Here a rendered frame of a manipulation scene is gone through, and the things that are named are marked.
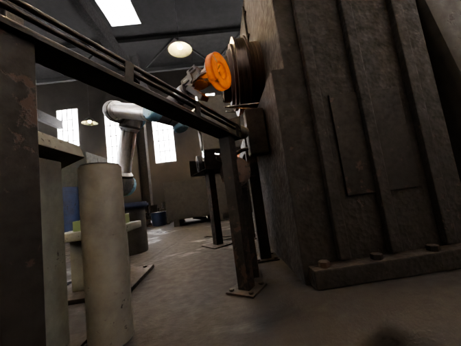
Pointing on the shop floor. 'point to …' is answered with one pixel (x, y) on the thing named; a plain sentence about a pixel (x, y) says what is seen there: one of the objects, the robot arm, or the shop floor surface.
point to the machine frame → (354, 142)
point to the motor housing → (246, 210)
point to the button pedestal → (55, 238)
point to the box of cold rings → (191, 200)
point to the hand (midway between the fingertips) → (217, 67)
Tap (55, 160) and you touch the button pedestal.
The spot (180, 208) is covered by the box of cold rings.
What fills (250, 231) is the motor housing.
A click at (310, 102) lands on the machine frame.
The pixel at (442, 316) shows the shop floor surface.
